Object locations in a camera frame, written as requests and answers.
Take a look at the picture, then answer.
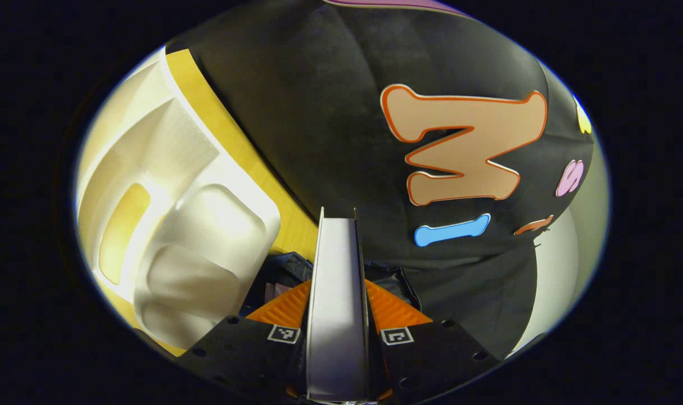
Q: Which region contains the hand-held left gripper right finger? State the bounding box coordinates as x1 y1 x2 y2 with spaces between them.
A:
365 278 503 403

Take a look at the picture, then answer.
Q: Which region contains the black backdrop cloth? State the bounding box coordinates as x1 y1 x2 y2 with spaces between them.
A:
166 0 596 361

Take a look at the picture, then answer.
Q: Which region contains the dark cover book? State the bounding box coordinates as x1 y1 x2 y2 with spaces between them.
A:
306 206 372 403

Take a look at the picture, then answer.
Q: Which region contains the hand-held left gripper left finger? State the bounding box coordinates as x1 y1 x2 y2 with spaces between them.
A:
175 279 311 403

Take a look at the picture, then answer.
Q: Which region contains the blue schoolbag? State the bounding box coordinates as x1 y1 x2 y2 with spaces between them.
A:
239 251 424 326

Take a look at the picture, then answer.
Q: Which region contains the white bookshelf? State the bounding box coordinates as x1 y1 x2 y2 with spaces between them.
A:
75 48 282 351

